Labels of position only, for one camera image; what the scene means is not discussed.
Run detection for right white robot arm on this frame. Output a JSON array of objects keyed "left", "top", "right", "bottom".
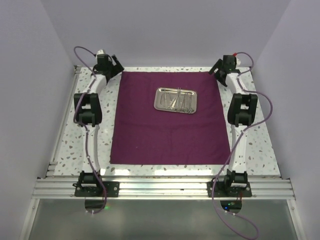
[{"left": 209, "top": 54, "right": 258, "bottom": 197}]

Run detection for wide steel tweezers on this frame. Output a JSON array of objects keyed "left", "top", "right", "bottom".
[{"left": 168, "top": 96, "right": 179, "bottom": 109}]

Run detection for steel forceps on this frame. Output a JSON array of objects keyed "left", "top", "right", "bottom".
[{"left": 175, "top": 88, "right": 185, "bottom": 113}]

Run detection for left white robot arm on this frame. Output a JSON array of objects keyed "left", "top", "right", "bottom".
[{"left": 73, "top": 49, "right": 124, "bottom": 197}]

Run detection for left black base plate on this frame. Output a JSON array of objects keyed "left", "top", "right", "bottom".
[{"left": 72, "top": 181, "right": 120, "bottom": 198}]

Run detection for steel instrument tray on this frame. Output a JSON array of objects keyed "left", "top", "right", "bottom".
[{"left": 153, "top": 87, "right": 198, "bottom": 114}]

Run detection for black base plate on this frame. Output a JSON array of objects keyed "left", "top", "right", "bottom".
[
  {"left": 72, "top": 181, "right": 120, "bottom": 198},
  {"left": 206, "top": 178, "right": 253, "bottom": 198}
]

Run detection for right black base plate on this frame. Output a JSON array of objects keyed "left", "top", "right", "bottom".
[{"left": 206, "top": 178, "right": 253, "bottom": 198}]

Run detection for steel scissors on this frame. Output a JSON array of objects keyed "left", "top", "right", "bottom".
[{"left": 184, "top": 91, "right": 194, "bottom": 114}]

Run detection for thin steel tweezers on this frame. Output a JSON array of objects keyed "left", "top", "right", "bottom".
[{"left": 163, "top": 90, "right": 171, "bottom": 110}]

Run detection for aluminium mounting rail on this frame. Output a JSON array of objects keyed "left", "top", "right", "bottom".
[{"left": 31, "top": 176, "right": 296, "bottom": 200}]

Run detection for purple surgical cloth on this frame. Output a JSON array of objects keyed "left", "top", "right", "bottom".
[{"left": 110, "top": 71, "right": 230, "bottom": 165}]

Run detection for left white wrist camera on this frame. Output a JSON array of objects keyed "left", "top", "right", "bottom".
[{"left": 95, "top": 49, "right": 106, "bottom": 58}]

